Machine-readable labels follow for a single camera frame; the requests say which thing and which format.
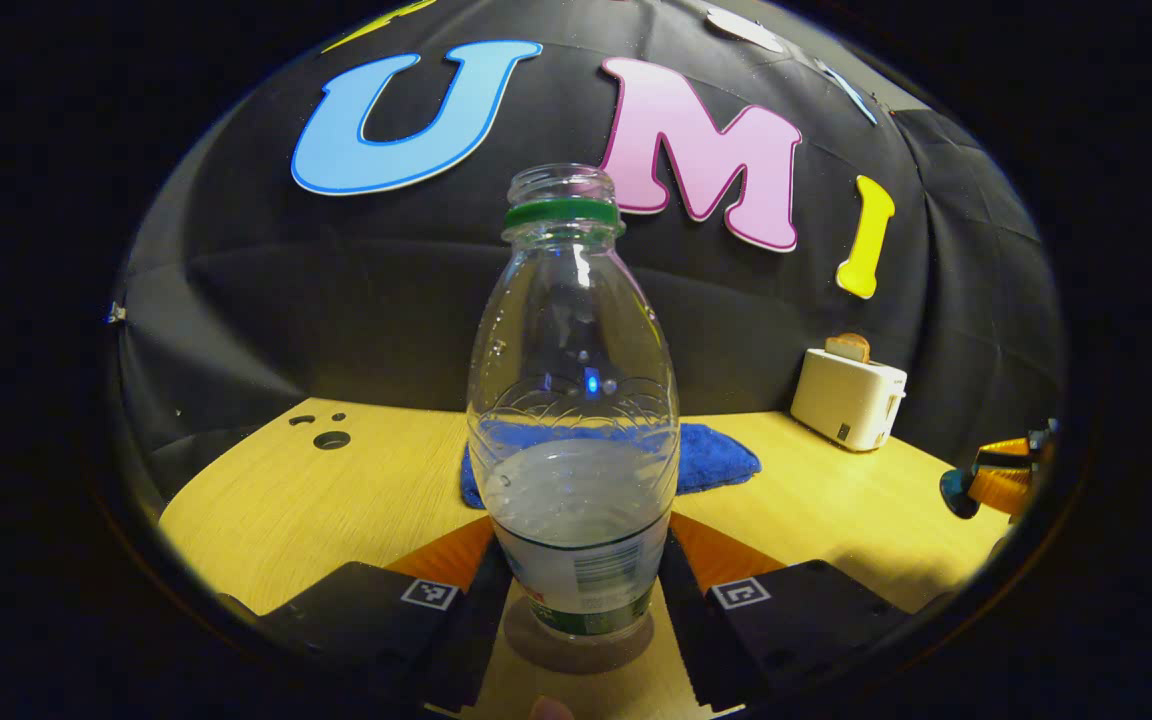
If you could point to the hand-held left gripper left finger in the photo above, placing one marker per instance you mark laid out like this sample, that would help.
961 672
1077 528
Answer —
466 640

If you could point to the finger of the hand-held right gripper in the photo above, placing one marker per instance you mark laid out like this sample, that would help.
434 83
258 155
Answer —
1004 453
1004 490

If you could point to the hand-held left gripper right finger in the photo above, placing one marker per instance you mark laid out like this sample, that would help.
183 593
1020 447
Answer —
696 640

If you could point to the teal teacup lid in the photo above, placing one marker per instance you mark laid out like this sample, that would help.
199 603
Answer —
958 493

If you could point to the round grey coaster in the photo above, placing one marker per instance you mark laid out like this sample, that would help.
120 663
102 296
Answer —
536 650

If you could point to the clear plastic water bottle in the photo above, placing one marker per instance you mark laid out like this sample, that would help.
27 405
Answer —
576 400

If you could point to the white toaster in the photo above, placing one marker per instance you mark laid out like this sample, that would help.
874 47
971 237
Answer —
848 400

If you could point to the blue towel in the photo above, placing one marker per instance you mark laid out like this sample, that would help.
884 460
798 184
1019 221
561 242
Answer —
716 460

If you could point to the bread slice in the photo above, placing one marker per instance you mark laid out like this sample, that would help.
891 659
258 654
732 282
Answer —
848 347

